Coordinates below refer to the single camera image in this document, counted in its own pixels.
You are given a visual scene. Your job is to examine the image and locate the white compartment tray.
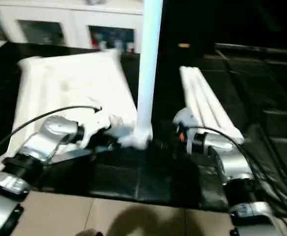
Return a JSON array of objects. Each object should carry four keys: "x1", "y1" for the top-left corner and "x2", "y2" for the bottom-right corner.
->
[{"x1": 0, "y1": 49, "x2": 151, "y2": 165}]

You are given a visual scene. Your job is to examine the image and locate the white plastic table leg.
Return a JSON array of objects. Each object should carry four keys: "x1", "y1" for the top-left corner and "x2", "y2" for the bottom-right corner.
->
[
  {"x1": 179, "y1": 67, "x2": 218, "y2": 129},
  {"x1": 192, "y1": 68, "x2": 245, "y2": 146},
  {"x1": 134, "y1": 0, "x2": 164, "y2": 146},
  {"x1": 185, "y1": 67, "x2": 232, "y2": 138}
]

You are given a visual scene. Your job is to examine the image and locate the black work mat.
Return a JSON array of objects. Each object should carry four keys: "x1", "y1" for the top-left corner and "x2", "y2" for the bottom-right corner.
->
[{"x1": 0, "y1": 42, "x2": 287, "y2": 217}]

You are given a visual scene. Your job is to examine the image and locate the long black bar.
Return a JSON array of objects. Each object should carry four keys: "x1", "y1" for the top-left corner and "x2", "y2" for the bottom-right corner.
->
[{"x1": 215, "y1": 43, "x2": 287, "y2": 57}]

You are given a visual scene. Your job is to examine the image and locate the white glass-door cabinet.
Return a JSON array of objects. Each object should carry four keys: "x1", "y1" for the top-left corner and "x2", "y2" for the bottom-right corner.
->
[{"x1": 0, "y1": 0, "x2": 144, "y2": 52}]

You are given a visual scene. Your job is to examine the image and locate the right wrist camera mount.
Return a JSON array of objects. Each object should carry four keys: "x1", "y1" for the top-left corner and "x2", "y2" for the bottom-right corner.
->
[{"x1": 172, "y1": 107, "x2": 199, "y2": 132}]

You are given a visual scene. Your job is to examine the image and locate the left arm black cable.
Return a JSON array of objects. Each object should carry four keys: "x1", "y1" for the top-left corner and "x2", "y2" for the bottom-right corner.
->
[{"x1": 0, "y1": 106, "x2": 103, "y2": 163}]

